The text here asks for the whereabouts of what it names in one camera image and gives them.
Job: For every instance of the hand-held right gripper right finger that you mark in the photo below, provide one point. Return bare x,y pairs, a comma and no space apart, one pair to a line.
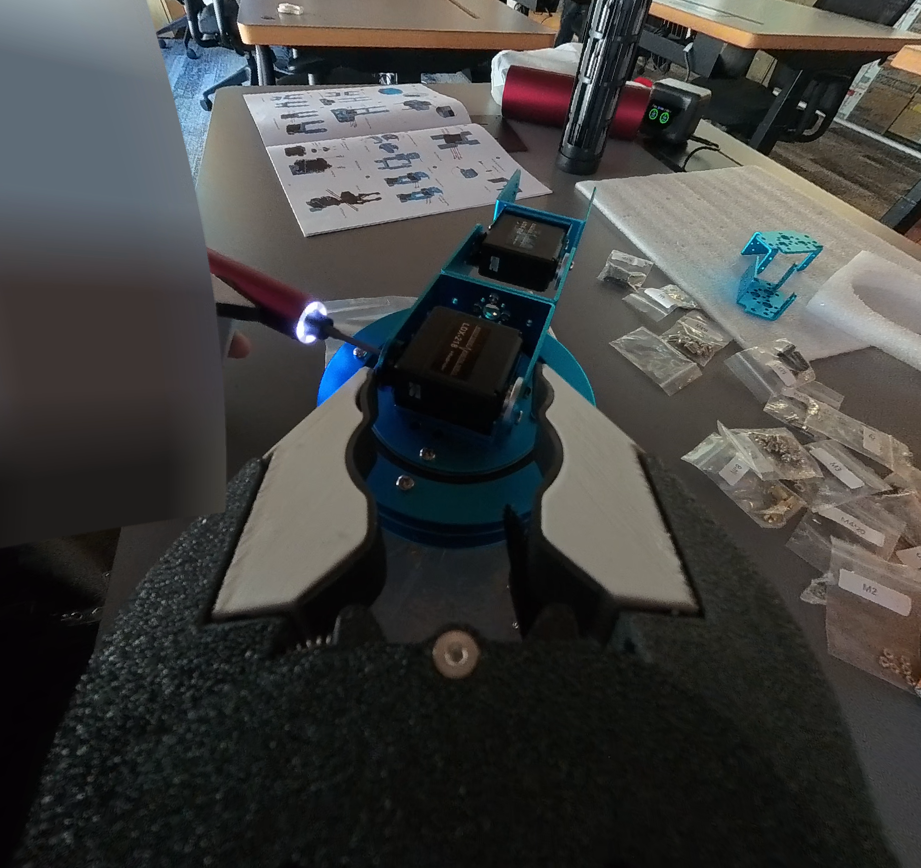
611,515

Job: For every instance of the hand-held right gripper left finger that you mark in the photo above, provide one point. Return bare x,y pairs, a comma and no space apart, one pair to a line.
302,515

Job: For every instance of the blue toy robot arm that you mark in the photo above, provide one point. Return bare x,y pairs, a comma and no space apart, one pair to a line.
460,378

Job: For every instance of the red electric screwdriver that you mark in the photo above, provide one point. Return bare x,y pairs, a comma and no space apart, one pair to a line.
266,285

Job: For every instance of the person's left hand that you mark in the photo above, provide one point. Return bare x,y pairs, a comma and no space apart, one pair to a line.
239,346

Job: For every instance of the pile of clear screw bags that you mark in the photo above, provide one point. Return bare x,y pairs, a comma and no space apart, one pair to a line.
870,594

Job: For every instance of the white foam sheet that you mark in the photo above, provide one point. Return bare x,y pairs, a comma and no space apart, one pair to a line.
683,213

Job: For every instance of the white foam tray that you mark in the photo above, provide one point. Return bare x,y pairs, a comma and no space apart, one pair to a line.
842,292

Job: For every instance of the instruction booklet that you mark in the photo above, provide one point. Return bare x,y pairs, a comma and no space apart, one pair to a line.
360,162

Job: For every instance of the black charger with green display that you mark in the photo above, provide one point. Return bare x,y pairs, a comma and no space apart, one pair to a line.
683,101

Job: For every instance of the red cylindrical case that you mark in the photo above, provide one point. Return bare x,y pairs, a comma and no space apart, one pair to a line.
536,94

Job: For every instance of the black cylindrical case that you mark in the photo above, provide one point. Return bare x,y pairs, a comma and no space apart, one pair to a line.
608,55

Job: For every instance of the white plastic wrap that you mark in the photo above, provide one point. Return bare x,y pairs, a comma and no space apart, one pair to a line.
525,62

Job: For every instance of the stack of cardboard boxes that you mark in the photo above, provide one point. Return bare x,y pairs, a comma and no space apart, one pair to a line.
885,98

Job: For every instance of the small white item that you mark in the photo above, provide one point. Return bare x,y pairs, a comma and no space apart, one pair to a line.
289,8

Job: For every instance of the blue metal bracket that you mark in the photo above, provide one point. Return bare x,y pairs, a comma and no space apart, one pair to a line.
763,299

